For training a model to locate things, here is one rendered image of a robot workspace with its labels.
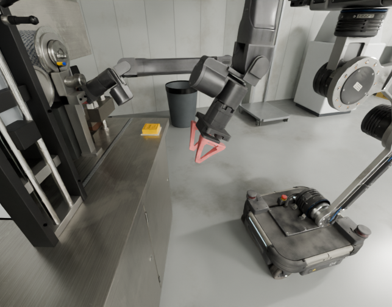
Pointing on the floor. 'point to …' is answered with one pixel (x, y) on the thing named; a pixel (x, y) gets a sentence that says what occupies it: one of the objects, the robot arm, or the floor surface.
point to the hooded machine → (306, 79)
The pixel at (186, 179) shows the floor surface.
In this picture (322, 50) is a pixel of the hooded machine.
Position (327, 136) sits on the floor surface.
